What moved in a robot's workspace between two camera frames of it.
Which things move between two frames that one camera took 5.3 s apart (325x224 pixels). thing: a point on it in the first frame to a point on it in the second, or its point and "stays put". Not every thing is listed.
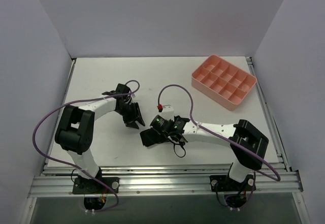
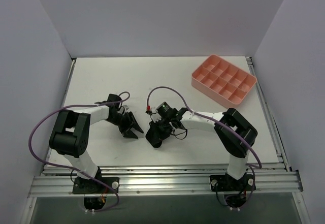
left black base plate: [82, 186] stays put
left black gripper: [130, 114] to [126, 122]
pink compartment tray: [223, 82] stays put
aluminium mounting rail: [168, 180] stays put
